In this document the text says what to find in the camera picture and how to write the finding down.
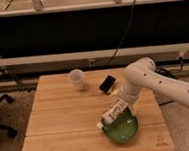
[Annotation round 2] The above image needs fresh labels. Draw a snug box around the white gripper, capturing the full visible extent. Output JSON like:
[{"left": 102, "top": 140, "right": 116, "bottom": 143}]
[{"left": 97, "top": 100, "right": 128, "bottom": 130}]

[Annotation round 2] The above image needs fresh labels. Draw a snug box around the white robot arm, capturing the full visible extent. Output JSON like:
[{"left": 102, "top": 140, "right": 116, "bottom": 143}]
[{"left": 102, "top": 58, "right": 189, "bottom": 124}]

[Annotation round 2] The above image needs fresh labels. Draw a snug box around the green ceramic bowl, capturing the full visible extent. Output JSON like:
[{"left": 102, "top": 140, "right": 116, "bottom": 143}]
[{"left": 102, "top": 108, "right": 138, "bottom": 144}]

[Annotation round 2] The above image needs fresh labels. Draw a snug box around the wooden folding table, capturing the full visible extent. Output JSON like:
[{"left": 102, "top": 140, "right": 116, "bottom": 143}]
[{"left": 22, "top": 69, "right": 174, "bottom": 151}]

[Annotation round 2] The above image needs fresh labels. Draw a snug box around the white plastic cup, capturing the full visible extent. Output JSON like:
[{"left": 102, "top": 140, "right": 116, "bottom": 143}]
[{"left": 68, "top": 69, "right": 84, "bottom": 91}]

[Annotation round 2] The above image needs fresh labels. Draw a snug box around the black cable bundle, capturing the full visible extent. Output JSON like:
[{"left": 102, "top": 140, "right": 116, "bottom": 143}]
[{"left": 152, "top": 55, "right": 187, "bottom": 82}]

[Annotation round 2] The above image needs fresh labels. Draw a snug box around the black hanging cable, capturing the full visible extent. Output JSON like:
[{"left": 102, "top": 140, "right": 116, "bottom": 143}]
[{"left": 100, "top": 0, "right": 145, "bottom": 65}]

